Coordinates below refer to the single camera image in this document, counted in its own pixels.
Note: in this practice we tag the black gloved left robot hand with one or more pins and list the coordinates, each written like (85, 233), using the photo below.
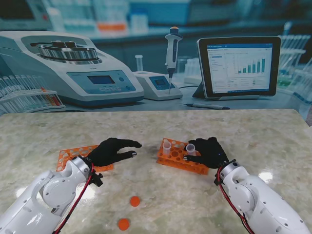
(107, 152)

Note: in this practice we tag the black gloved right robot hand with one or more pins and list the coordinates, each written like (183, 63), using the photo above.
(209, 153)

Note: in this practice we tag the clear plastic test tube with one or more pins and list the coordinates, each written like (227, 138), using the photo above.
(190, 149)
(166, 148)

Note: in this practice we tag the orange tube cap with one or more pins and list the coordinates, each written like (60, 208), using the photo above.
(134, 201)
(123, 224)

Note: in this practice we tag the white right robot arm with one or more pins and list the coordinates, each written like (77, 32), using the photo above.
(258, 195)

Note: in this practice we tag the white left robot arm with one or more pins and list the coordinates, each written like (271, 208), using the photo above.
(56, 190)

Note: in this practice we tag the empty orange test tube rack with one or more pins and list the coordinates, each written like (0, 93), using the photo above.
(67, 152)

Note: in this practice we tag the printed laboratory backdrop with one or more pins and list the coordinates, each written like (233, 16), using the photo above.
(146, 48)

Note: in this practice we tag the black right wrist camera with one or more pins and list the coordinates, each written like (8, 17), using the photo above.
(217, 180)

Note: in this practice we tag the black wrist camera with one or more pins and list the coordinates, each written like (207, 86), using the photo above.
(98, 180)
(217, 180)

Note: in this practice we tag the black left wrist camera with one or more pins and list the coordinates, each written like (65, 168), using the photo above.
(98, 180)

